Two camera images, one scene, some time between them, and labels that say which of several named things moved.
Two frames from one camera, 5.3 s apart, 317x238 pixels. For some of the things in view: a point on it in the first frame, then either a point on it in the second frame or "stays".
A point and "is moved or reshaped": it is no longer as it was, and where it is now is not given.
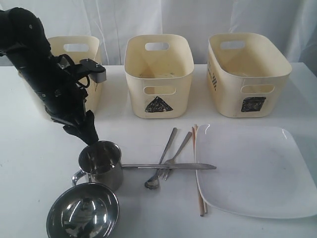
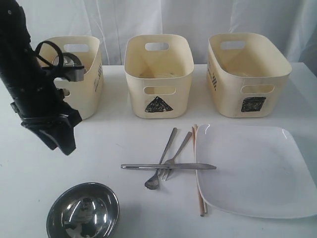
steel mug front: (100, 162) is moved or reshaped
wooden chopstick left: (199, 197) stays
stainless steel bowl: (85, 210) stays
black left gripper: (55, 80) to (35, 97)
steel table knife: (168, 165) stays
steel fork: (166, 171) stays
